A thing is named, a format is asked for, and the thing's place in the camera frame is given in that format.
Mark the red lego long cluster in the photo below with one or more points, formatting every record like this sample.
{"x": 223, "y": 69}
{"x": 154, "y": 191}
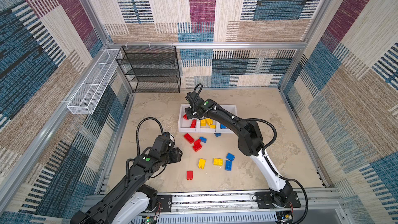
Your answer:
{"x": 193, "y": 123}

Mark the middle white bin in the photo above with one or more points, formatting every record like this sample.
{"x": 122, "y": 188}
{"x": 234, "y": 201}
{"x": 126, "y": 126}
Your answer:
{"x": 207, "y": 128}

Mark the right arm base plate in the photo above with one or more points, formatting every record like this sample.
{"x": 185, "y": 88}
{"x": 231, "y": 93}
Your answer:
{"x": 270, "y": 200}

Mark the left white bin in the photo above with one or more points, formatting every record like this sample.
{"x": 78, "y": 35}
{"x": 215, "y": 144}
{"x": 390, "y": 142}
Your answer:
{"x": 184, "y": 126}

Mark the right white bin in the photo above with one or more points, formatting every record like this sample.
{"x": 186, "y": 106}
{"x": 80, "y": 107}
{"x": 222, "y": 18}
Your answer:
{"x": 230, "y": 112}

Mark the aluminium front rail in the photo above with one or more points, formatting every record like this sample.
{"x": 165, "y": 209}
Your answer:
{"x": 237, "y": 207}

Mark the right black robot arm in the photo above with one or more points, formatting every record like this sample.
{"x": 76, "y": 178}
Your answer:
{"x": 250, "y": 143}

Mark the white bin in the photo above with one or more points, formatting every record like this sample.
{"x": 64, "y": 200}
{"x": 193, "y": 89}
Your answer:
{"x": 184, "y": 126}
{"x": 207, "y": 128}
{"x": 230, "y": 112}

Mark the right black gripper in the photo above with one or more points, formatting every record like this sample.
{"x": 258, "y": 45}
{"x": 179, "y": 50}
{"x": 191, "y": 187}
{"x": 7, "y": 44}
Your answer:
{"x": 188, "y": 113}

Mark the red lego cluster upper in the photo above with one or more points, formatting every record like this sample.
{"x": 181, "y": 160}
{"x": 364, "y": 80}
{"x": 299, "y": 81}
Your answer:
{"x": 197, "y": 145}

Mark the yellow lego hollow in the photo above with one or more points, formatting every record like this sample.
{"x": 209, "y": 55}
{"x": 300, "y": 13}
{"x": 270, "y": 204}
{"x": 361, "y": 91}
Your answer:
{"x": 209, "y": 121}

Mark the black wire shelf rack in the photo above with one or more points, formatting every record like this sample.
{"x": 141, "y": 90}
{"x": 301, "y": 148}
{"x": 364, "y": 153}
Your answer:
{"x": 150, "y": 68}

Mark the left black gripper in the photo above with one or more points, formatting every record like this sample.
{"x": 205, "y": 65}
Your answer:
{"x": 176, "y": 155}

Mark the white wire mesh basket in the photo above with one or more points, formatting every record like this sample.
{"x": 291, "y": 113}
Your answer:
{"x": 89, "y": 93}

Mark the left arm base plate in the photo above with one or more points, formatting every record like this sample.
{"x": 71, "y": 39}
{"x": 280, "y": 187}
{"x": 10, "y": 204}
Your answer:
{"x": 163, "y": 204}

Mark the small blue lego top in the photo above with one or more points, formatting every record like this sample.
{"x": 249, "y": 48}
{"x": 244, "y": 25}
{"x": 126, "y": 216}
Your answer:
{"x": 203, "y": 139}

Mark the large red lego top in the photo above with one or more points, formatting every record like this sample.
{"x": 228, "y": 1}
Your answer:
{"x": 189, "y": 138}

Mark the small red lego bottom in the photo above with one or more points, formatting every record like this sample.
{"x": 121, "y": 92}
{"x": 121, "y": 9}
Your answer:
{"x": 189, "y": 175}

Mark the yellow studded lego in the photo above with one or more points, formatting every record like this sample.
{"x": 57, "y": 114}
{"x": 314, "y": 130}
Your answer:
{"x": 217, "y": 162}

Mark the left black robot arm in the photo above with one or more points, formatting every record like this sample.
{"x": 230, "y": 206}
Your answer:
{"x": 131, "y": 196}

